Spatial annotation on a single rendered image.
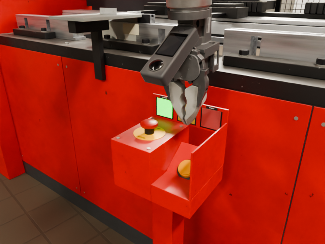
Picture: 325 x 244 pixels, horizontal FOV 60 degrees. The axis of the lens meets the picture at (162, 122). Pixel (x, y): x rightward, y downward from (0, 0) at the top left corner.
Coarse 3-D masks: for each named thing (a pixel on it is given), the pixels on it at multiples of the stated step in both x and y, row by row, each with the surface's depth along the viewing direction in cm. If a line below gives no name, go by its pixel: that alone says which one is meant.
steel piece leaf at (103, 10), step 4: (100, 8) 102; (104, 8) 100; (108, 8) 99; (112, 8) 98; (116, 8) 97; (100, 12) 102; (104, 12) 101; (108, 12) 100; (112, 12) 99; (116, 12) 98
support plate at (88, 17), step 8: (56, 16) 91; (64, 16) 90; (72, 16) 90; (80, 16) 90; (88, 16) 90; (96, 16) 90; (104, 16) 90; (112, 16) 92; (120, 16) 95; (128, 16) 97; (136, 16) 101
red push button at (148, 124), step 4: (144, 120) 62; (148, 120) 62; (152, 120) 62; (140, 124) 62; (144, 124) 61; (148, 124) 61; (152, 124) 61; (156, 124) 61; (144, 128) 61; (148, 128) 61; (152, 128) 61; (148, 132) 62; (152, 132) 62
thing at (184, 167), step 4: (184, 160) 62; (188, 160) 61; (180, 164) 61; (184, 164) 61; (188, 164) 60; (180, 168) 60; (184, 168) 60; (188, 168) 60; (180, 172) 60; (184, 172) 60; (188, 172) 59; (184, 176) 60; (188, 176) 60
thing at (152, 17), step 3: (144, 15) 102; (147, 15) 101; (150, 15) 101; (153, 15) 102; (138, 18) 104; (141, 18) 103; (144, 18) 103; (147, 18) 102; (150, 18) 101; (153, 18) 103; (138, 21) 105; (141, 21) 104; (144, 21) 103; (147, 21) 102; (150, 21) 102; (153, 21) 103
